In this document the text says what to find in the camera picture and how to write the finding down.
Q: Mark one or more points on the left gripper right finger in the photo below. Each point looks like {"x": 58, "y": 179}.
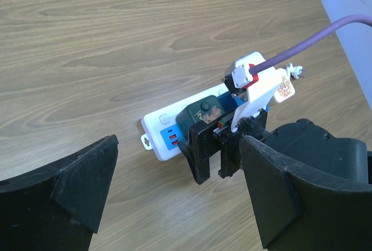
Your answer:
{"x": 298, "y": 207}

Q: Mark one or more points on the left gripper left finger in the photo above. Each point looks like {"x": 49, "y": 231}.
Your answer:
{"x": 59, "y": 206}

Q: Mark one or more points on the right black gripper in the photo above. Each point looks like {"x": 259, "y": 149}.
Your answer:
{"x": 201, "y": 145}

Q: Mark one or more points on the dark green cube adapter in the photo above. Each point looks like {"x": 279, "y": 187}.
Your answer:
{"x": 206, "y": 109}

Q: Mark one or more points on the white multicolour power strip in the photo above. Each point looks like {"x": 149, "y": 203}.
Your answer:
{"x": 161, "y": 132}

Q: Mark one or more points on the blue cube plug adapter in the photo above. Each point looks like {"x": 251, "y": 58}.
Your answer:
{"x": 222, "y": 104}

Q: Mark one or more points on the orange cube plug adapter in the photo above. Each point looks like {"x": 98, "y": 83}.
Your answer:
{"x": 284, "y": 91}

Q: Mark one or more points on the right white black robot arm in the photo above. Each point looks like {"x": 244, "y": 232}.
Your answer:
{"x": 302, "y": 140}

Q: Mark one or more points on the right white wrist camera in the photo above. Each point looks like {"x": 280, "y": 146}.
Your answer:
{"x": 255, "y": 90}

